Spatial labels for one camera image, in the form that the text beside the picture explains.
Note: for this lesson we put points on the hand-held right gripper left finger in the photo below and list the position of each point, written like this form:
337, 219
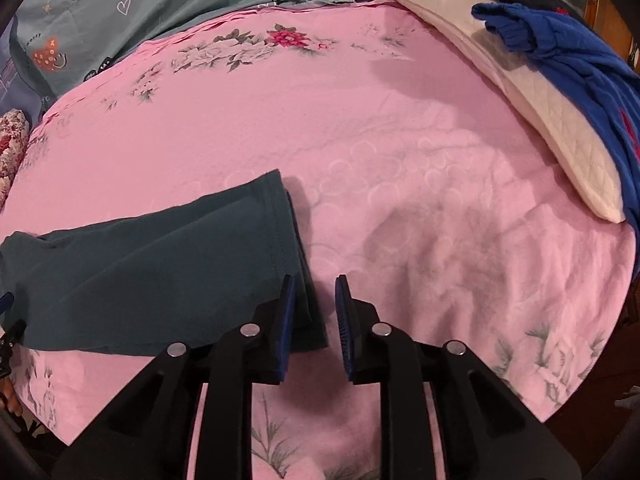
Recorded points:
287, 320

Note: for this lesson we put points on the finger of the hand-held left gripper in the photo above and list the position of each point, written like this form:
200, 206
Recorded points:
4, 302

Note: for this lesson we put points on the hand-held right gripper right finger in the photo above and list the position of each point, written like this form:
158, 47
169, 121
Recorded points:
344, 320

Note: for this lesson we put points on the dark teal pants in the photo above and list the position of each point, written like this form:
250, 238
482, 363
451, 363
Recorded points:
150, 270

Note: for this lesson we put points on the red floral quilt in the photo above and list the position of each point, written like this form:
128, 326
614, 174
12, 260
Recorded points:
12, 140

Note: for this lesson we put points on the pink floral bedsheet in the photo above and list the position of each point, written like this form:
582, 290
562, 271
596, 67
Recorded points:
400, 160

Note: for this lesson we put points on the white quilted pillow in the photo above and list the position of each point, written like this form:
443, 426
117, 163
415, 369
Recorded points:
550, 125

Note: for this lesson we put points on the blue garment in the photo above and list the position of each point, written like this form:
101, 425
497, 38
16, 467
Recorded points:
575, 45

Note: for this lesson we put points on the wooden display cabinet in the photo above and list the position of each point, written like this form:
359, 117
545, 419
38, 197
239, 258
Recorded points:
607, 15

